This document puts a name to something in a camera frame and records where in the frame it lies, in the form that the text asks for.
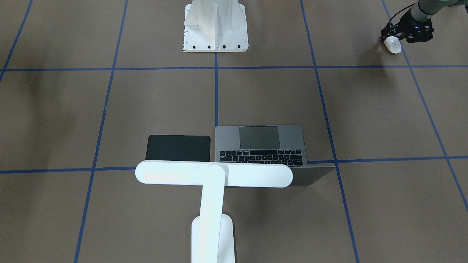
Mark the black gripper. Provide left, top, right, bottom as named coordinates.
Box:
left=380, top=13, right=434, bottom=43

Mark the grey laptop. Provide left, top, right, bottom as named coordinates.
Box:
left=215, top=125, right=336, bottom=186

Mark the black mouse pad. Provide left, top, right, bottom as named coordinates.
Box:
left=145, top=135, right=211, bottom=162

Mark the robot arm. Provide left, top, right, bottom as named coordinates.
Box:
left=380, top=0, right=468, bottom=43

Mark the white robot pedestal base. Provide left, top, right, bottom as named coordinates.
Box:
left=183, top=0, right=249, bottom=52

